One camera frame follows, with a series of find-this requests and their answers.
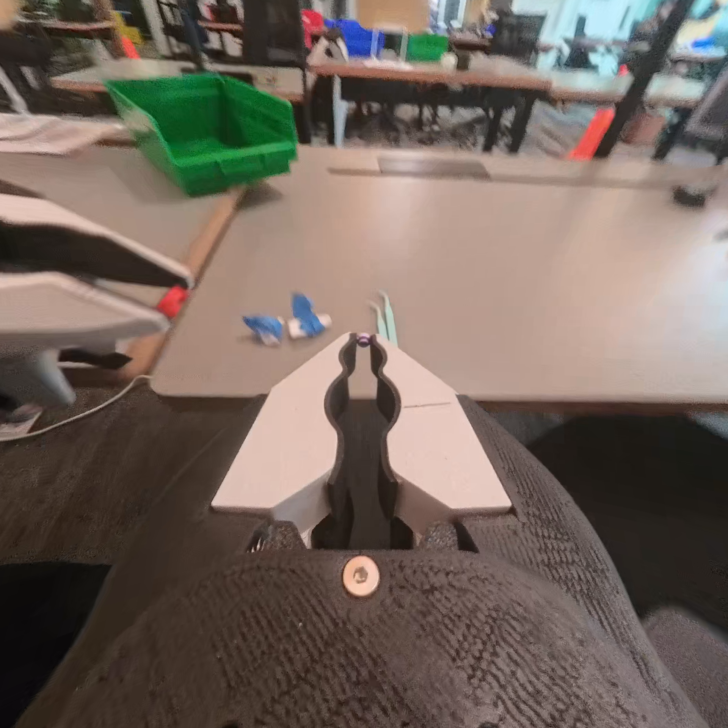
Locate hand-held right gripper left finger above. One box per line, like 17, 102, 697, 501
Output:
212, 331, 361, 548

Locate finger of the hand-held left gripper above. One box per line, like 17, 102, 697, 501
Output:
0, 271, 171, 408
0, 193, 195, 289

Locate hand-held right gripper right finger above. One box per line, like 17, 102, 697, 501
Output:
369, 336, 514, 537

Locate red lego piece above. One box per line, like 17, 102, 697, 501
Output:
157, 286, 190, 319

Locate stack of white paper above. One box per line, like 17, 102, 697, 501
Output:
0, 113, 125, 155

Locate printed paper card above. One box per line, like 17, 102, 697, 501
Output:
0, 405, 44, 440

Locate mint green tweezers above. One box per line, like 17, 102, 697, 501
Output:
369, 289, 399, 347

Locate green plastic bin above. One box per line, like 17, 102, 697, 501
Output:
105, 72, 299, 198

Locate blue storage bins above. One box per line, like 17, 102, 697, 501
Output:
323, 19, 386, 58

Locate orange traffic cone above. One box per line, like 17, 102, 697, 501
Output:
568, 107, 617, 162

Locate wooden top background table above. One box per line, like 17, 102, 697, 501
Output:
312, 58, 554, 154

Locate cardboard box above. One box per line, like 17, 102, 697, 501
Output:
355, 0, 431, 35

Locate small green background bin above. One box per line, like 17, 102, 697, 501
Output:
406, 33, 450, 63

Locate grey office chair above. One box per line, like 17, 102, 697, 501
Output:
653, 78, 728, 161

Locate black mesh office chair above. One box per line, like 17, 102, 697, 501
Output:
491, 13, 548, 64

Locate black pillar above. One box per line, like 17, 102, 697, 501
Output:
596, 0, 696, 158

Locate white cable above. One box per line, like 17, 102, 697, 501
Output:
0, 374, 152, 442

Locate grey table cable flap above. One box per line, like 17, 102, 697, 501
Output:
377, 156, 491, 181

